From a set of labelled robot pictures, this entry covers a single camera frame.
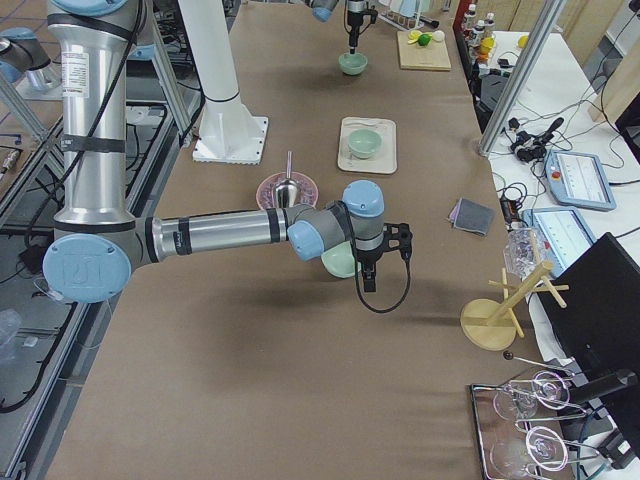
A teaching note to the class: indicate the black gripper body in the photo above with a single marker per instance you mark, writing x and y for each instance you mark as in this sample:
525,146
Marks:
354,22
368,260

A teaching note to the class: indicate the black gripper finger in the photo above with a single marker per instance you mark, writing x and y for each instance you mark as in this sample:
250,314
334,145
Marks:
353,42
369,278

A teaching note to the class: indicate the green bowl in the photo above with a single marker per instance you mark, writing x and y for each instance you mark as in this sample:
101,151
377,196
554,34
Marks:
352,64
339,261
364,143

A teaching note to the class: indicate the grey cloth stack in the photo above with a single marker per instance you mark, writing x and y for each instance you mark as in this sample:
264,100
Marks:
471,217

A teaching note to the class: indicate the lemon slice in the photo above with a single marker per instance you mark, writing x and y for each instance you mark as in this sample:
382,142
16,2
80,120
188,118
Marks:
413,36

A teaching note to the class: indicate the green lime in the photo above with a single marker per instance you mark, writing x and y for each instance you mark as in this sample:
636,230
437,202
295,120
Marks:
424,39

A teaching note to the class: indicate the beige serving tray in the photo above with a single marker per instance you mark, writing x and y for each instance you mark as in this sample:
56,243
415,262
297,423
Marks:
384,161

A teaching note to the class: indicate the wooden cutting board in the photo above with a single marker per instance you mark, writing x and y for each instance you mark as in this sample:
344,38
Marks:
432,57

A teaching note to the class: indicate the white garlic toy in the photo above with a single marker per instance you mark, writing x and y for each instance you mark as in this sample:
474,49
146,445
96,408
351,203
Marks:
438,36

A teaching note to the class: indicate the pink bowl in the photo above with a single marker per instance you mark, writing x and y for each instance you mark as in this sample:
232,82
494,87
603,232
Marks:
270,195

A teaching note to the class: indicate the green bowl on tray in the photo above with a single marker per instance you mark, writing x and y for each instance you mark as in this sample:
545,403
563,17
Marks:
364,143

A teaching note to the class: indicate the metal scoop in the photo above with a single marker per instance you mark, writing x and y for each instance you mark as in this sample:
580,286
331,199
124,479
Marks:
286,192

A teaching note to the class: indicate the wooden mug tree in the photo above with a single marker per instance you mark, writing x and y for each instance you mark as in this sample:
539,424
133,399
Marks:
493,325

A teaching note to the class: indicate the yellow sauce bottle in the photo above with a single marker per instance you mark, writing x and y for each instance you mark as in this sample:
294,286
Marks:
486,46

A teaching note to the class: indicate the blue teach pendant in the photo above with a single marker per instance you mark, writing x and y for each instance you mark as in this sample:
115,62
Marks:
578,179
565,231

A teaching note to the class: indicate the wine glass rack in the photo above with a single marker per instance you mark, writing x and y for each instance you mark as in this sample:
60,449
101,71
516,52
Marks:
518,428

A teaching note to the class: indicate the black monitor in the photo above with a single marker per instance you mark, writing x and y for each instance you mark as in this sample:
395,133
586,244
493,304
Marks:
599,326

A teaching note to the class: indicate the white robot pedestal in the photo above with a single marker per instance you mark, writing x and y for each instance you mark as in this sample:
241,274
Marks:
228,132

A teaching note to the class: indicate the aluminium frame post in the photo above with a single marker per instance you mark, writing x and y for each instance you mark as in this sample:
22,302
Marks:
527,60

